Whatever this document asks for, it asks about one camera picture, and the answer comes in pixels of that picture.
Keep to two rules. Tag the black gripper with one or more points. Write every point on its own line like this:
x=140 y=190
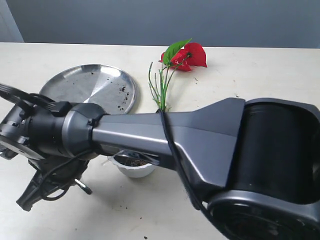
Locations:
x=52 y=174

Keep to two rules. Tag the silver metal spoon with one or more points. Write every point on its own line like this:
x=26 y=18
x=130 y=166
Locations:
x=84 y=187

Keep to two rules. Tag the red artificial anthurium flower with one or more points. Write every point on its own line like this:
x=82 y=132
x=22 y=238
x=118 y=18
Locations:
x=179 y=56

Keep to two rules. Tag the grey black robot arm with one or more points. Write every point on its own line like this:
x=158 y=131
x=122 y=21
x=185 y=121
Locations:
x=251 y=167

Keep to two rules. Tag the white scalloped flower pot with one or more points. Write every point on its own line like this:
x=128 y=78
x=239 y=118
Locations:
x=131 y=164

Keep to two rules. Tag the round stainless steel plate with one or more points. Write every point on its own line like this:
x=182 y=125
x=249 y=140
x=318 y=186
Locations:
x=107 y=86

